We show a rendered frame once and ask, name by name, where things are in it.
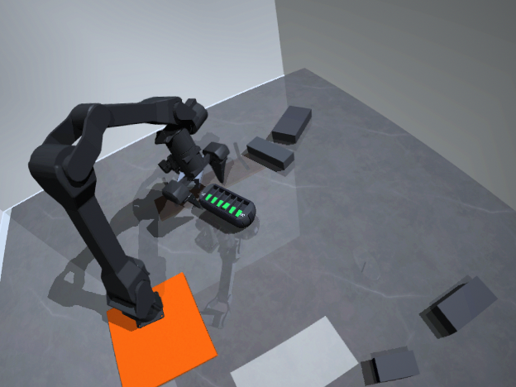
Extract dark grey switch panel with green rocker switches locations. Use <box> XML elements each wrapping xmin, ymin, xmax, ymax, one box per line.
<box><xmin>199</xmin><ymin>184</ymin><xmax>256</xmax><ymax>228</ymax></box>

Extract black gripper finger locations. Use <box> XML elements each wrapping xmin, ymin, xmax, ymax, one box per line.
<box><xmin>183</xmin><ymin>192</ymin><xmax>201</xmax><ymax>208</ymax></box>
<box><xmin>209</xmin><ymin>156</ymin><xmax>227</xmax><ymax>184</ymax></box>

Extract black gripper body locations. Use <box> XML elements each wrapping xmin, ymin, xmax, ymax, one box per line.
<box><xmin>162</xmin><ymin>142</ymin><xmax>230</xmax><ymax>204</ymax></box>

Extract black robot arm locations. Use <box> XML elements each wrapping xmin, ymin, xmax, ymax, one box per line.
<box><xmin>28</xmin><ymin>96</ymin><xmax>208</xmax><ymax>329</ymax></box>

